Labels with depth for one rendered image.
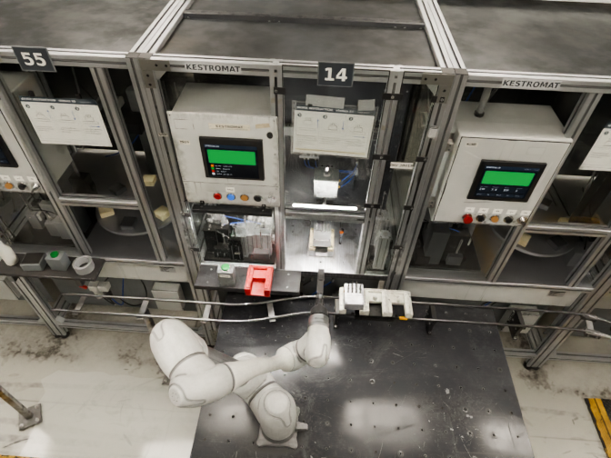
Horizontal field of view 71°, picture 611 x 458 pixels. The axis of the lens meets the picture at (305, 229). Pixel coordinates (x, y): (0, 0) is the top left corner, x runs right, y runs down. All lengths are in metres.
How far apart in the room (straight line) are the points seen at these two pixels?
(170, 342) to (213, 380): 0.19
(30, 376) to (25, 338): 0.31
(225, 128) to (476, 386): 1.68
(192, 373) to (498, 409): 1.50
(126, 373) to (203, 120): 1.95
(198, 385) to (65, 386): 1.98
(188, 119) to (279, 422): 1.25
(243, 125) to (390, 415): 1.45
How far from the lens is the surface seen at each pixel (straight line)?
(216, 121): 1.71
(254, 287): 2.21
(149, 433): 2.96
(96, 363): 3.28
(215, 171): 1.82
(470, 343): 2.48
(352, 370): 2.25
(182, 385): 1.37
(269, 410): 1.87
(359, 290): 2.20
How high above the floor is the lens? 2.70
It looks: 46 degrees down
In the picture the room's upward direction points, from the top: 2 degrees clockwise
